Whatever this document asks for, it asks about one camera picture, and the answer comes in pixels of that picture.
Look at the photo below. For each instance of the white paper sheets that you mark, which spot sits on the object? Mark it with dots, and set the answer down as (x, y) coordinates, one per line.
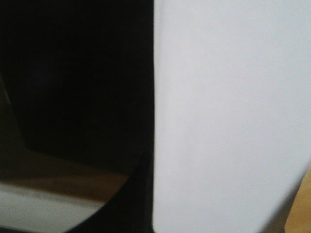
(232, 112)

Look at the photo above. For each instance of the black monitor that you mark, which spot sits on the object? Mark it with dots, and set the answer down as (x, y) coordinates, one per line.
(79, 73)

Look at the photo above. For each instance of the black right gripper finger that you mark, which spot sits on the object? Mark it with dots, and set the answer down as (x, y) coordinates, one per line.
(130, 210)

